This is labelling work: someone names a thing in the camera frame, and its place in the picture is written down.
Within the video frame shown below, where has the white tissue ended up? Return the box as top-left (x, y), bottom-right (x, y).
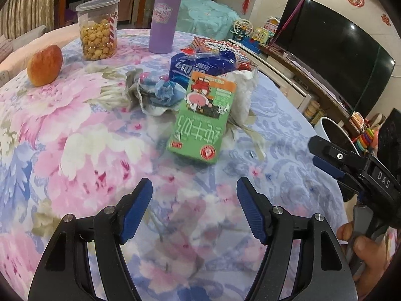
top-left (221, 68), bottom-right (258, 125)

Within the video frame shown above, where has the purple thermos bottle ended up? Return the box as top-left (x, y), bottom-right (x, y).
top-left (149, 0), bottom-right (181, 54)

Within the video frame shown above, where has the colourful toy house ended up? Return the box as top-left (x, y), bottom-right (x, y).
top-left (252, 17), bottom-right (280, 44)

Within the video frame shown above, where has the wooden TV cabinet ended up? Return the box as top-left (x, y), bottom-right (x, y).
top-left (229, 39), bottom-right (362, 138)

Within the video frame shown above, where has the red apple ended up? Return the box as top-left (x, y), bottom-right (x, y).
top-left (27, 45), bottom-right (62, 87)

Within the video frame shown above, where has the clear popcorn jar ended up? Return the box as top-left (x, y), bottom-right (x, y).
top-left (75, 0), bottom-right (120, 61)

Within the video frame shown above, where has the black television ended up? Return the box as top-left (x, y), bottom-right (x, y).
top-left (275, 0), bottom-right (395, 116)

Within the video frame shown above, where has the colourful stacking ring toy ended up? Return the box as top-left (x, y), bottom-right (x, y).
top-left (353, 128), bottom-right (374, 154)

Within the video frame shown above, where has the ferris wheel toy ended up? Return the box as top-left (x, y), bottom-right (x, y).
top-left (230, 18), bottom-right (254, 41)

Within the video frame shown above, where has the colourful book stack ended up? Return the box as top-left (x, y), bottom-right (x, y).
top-left (190, 36), bottom-right (251, 62)

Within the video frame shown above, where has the beige striped curtain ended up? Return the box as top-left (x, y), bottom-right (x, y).
top-left (1, 0), bottom-right (55, 39)

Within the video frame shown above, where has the blue plastic snack bag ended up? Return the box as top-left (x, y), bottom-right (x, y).
top-left (169, 51), bottom-right (237, 86)

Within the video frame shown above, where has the green milk carton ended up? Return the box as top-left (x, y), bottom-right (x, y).
top-left (166, 71), bottom-right (237, 164)

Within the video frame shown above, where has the person's right hand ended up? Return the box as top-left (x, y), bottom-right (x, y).
top-left (353, 236), bottom-right (390, 300)

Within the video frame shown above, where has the pink sofa cushion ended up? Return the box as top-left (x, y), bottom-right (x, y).
top-left (1, 24), bottom-right (79, 79)

